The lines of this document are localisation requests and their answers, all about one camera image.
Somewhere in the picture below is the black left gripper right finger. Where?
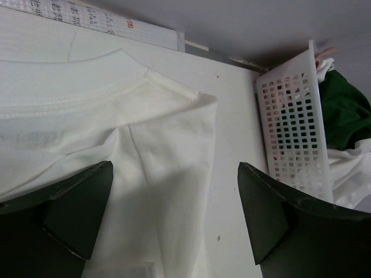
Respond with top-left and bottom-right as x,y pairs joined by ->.
238,162 -> 370,277

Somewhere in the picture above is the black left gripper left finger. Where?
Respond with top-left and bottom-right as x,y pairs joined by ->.
1,161 -> 113,277

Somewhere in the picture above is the cream white t shirt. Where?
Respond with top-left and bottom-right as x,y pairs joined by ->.
315,56 -> 370,209

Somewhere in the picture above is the white plastic laundry basket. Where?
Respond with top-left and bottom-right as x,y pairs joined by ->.
256,41 -> 333,203

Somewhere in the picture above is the dark green t shirt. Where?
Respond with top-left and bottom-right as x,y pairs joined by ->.
275,71 -> 371,151

